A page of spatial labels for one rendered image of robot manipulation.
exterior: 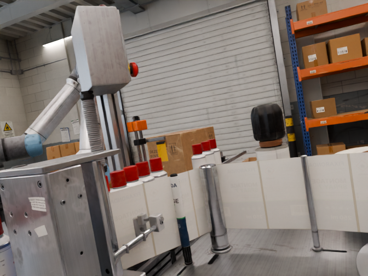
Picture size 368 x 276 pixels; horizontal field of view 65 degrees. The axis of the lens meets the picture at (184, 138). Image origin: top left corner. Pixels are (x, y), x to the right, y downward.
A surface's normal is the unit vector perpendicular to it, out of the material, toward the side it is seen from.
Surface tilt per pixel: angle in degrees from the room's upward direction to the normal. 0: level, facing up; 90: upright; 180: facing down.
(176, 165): 90
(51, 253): 90
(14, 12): 90
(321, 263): 0
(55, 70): 90
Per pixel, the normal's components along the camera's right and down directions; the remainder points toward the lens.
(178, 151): -0.62, 0.15
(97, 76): 0.44, -0.03
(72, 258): 0.86, -0.12
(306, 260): -0.17, -0.98
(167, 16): -0.33, 0.11
